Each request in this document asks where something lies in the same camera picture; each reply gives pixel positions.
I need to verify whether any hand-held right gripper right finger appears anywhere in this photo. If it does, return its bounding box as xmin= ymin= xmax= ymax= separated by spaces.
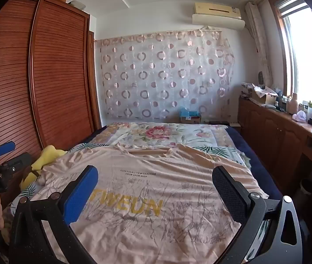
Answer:
xmin=212 ymin=166 xmax=303 ymax=264

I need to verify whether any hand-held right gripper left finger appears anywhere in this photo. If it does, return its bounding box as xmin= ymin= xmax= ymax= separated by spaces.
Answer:
xmin=9 ymin=165 xmax=99 ymax=264

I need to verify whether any peach printed t-shirt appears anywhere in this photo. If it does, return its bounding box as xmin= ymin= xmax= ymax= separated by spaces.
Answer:
xmin=31 ymin=143 xmax=269 ymax=264

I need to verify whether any palm leaf bed sheet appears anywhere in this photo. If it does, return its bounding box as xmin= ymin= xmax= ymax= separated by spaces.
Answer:
xmin=9 ymin=145 xmax=272 ymax=263

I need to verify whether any yellow plush toy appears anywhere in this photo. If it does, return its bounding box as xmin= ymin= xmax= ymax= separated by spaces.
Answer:
xmin=20 ymin=145 xmax=67 ymax=190

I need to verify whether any floral bed quilt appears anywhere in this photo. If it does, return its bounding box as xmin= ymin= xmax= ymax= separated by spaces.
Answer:
xmin=93 ymin=125 xmax=283 ymax=201

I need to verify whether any wooden low cabinet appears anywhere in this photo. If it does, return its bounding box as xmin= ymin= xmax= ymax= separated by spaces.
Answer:
xmin=238 ymin=96 xmax=312 ymax=198

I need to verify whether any black waste bin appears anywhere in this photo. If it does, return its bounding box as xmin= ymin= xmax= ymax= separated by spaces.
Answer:
xmin=296 ymin=179 xmax=312 ymax=207

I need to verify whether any small cardboard box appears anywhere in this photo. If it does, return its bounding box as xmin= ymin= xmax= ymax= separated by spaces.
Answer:
xmin=180 ymin=115 xmax=202 ymax=124

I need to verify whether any wooden slatted wardrobe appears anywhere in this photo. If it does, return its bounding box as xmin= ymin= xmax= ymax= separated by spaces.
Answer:
xmin=0 ymin=0 xmax=103 ymax=198

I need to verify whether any blue plastic bag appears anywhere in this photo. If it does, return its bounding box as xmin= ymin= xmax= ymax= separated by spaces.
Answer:
xmin=178 ymin=107 xmax=200 ymax=117

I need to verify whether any open cardboard box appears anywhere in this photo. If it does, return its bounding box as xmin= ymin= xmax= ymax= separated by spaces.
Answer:
xmin=251 ymin=85 xmax=279 ymax=105

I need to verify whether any white plastic bag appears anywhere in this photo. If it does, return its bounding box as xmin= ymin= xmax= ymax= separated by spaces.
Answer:
xmin=292 ymin=110 xmax=307 ymax=122

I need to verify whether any stack of patterned boxes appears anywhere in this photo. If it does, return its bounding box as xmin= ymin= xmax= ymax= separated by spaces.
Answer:
xmin=240 ymin=82 xmax=253 ymax=98

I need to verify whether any circle patterned sheer curtain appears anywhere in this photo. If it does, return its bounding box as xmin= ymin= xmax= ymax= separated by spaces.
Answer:
xmin=95 ymin=30 xmax=235 ymax=120

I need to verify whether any bundled floral window curtain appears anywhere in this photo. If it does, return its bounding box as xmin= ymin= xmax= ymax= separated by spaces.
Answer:
xmin=245 ymin=2 xmax=273 ymax=86

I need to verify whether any wooden framed window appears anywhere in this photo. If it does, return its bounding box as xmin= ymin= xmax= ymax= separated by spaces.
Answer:
xmin=272 ymin=0 xmax=312 ymax=116

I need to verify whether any white air conditioner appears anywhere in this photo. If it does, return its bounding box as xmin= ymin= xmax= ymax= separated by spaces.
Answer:
xmin=192 ymin=2 xmax=246 ymax=31

